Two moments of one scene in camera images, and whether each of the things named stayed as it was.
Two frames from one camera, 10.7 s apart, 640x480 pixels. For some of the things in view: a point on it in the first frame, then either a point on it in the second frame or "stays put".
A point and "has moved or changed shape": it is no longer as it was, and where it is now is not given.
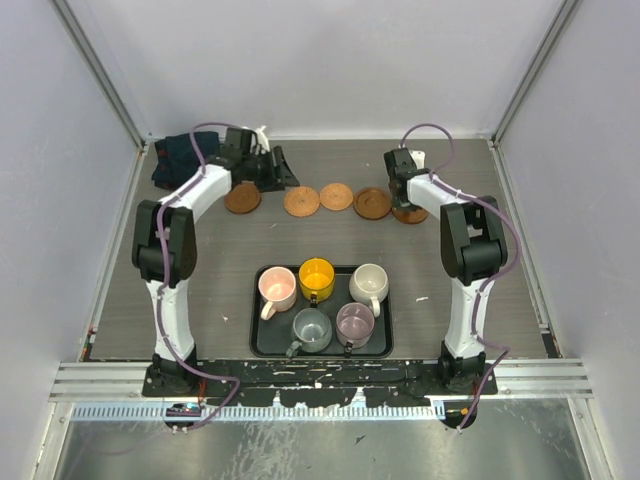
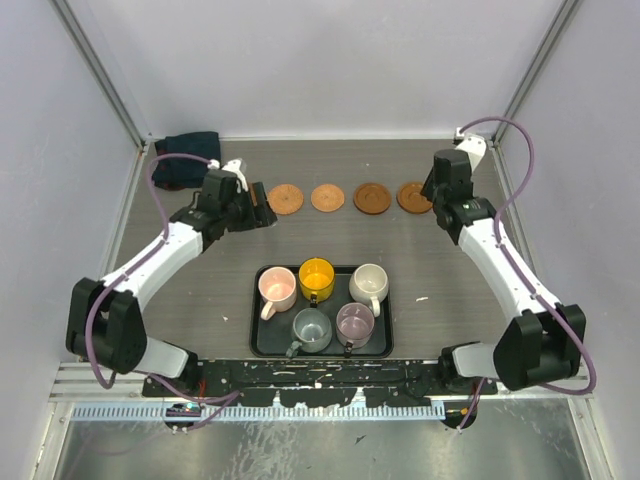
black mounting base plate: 319,383 stays put
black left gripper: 278,176 → 259,215
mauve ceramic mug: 355,325 stays put
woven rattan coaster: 336,196 has moved or changed shape
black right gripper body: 399,203 → 430,191
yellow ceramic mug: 317,277 stays put
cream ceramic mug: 368,285 stays put
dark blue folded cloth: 176,157 stays put
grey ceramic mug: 311,331 stays put
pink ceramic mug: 278,286 stays put
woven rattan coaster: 301,201 has moved or changed shape
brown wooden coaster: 409,214 has moved or changed shape
